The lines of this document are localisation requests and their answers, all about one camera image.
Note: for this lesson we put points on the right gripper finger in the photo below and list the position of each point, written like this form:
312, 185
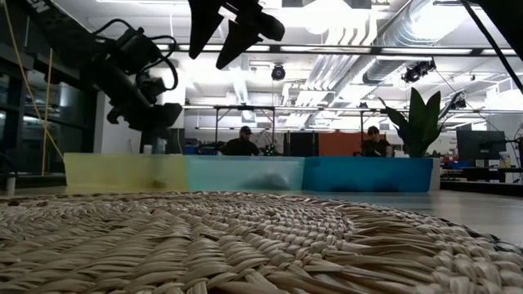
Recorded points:
237, 38
204, 20

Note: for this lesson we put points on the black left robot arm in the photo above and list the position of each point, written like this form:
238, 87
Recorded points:
69, 41

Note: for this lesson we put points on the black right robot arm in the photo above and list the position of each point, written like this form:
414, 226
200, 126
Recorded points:
510, 16

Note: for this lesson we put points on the white cup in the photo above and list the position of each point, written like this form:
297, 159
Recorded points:
147, 149

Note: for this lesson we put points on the yellow plastic bin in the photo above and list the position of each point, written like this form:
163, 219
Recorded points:
102, 171

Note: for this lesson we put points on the long linear ceiling light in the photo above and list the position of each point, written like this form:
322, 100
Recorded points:
327, 49

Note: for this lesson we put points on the teal plastic bin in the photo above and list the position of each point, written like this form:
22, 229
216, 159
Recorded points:
220, 171

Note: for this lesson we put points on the person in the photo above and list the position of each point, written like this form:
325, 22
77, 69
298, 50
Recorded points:
241, 148
374, 148

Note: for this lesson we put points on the black partition panel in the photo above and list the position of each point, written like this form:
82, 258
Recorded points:
302, 143

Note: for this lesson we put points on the orange partition panel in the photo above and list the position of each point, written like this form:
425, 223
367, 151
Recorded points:
343, 143

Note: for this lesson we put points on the round woven wicker basket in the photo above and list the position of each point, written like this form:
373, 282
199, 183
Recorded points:
245, 245

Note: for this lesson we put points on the blue plastic bin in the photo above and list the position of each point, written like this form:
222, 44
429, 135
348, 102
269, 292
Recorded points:
367, 173

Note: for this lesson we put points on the green plant in white pot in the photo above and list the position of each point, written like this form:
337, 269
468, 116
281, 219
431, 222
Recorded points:
421, 126

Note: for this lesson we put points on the blue storage box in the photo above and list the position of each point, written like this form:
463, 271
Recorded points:
451, 165

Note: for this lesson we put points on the black computer monitor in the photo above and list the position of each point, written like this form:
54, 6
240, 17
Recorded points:
480, 147

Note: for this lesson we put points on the dark background desk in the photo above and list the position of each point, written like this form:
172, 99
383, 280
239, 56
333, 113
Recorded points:
482, 175

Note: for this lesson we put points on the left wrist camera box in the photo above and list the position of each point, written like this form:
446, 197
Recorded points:
137, 51

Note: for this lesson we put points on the white cylindrical post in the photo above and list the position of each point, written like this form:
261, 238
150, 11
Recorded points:
10, 183

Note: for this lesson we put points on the black ceiling-hung camera cluster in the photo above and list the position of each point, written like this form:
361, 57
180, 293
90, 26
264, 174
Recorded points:
417, 71

